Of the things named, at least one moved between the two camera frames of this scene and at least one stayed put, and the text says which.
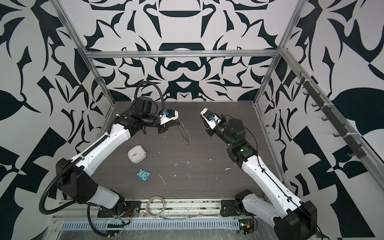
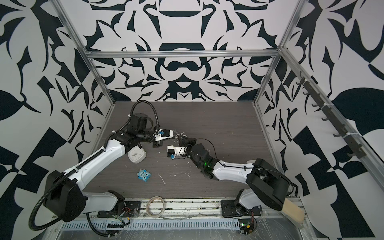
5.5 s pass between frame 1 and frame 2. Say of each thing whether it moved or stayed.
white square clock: stayed
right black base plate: stayed
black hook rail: stayed
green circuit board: stayed
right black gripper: moved
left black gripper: moved
